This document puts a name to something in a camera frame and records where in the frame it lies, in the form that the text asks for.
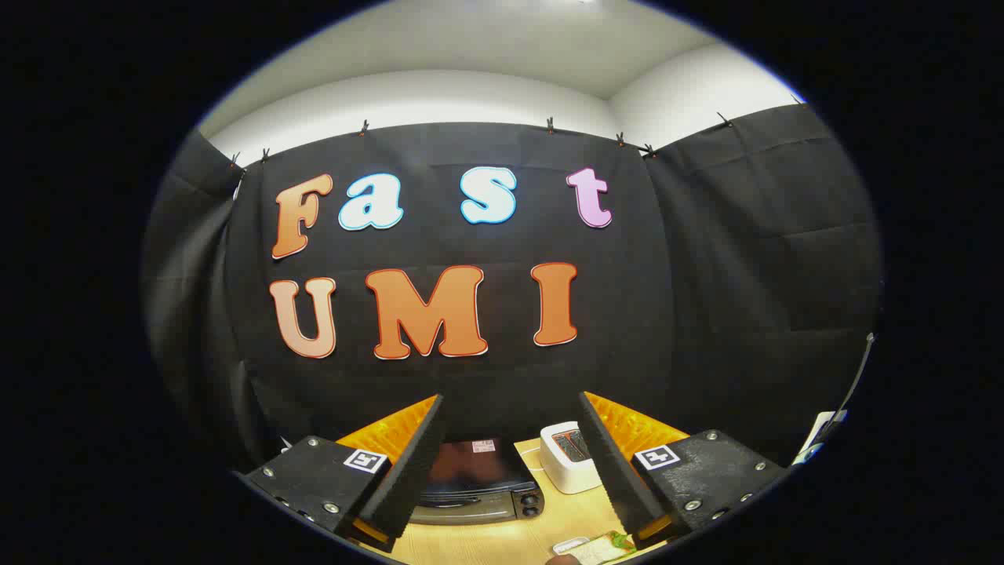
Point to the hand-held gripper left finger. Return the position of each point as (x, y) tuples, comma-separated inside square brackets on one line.
[(408, 471)]

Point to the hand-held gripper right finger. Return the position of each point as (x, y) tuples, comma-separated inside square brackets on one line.
[(612, 463)]

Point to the black toaster oven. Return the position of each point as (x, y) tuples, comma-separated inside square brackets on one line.
[(478, 471)]

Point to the lettuce sandwich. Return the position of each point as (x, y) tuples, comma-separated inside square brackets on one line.
[(604, 548)]

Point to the white pop-up toaster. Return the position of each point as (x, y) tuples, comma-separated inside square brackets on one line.
[(561, 471)]

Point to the white ribbed plastic tray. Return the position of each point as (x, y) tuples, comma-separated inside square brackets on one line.
[(569, 544)]

